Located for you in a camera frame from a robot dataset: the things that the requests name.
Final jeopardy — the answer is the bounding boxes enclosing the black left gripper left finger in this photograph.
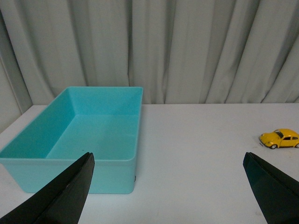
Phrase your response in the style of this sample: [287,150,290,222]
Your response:
[0,153,95,224]

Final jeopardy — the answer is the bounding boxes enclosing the turquoise plastic storage bin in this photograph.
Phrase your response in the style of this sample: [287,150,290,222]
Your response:
[0,87,143,194]

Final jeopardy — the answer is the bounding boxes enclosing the grey pleated curtain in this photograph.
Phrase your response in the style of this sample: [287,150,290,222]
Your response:
[0,0,299,130]

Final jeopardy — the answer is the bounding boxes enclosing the yellow beetle toy car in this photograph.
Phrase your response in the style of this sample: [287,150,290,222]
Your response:
[259,128,299,149]

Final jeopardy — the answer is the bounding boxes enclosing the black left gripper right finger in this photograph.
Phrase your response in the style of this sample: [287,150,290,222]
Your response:
[243,152,299,224]

